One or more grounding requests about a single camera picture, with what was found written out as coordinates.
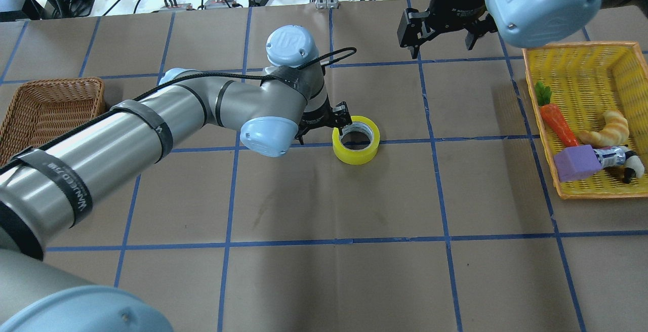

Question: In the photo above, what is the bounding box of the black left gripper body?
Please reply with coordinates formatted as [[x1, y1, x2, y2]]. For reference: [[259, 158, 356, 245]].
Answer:
[[295, 101, 353, 145]]

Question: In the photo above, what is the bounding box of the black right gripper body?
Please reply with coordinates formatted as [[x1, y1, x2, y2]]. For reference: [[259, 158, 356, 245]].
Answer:
[[396, 0, 498, 49]]

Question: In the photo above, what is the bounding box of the yellow tape roll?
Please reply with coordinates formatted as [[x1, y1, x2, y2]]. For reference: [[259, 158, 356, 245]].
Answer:
[[332, 115, 381, 165]]

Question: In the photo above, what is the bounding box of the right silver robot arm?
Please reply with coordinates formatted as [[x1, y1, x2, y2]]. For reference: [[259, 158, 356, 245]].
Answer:
[[396, 0, 646, 58]]

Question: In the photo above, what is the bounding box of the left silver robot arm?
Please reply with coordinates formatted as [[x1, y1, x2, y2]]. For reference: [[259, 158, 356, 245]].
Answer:
[[2, 25, 357, 331]]

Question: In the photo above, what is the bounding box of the toy carrot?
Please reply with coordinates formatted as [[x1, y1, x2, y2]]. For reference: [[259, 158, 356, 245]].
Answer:
[[533, 81, 580, 147]]

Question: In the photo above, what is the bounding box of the yellow plastic basket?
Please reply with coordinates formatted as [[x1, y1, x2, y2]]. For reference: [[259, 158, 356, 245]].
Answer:
[[522, 41, 647, 199]]

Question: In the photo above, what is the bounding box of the purple foam block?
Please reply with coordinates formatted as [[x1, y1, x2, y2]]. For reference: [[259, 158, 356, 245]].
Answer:
[[553, 145, 602, 183]]

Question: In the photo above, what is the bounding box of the toy croissant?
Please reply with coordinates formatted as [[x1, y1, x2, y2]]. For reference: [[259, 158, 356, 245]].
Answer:
[[576, 110, 630, 148]]

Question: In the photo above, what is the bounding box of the small drink can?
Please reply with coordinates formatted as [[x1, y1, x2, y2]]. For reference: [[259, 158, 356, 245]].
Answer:
[[593, 146, 629, 169]]

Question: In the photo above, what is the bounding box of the panda plush toy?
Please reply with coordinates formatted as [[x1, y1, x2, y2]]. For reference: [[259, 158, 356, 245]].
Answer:
[[622, 150, 645, 184]]

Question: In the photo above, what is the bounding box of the brown wicker basket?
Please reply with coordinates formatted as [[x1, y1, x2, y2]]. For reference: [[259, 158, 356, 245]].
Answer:
[[1, 77, 106, 164]]

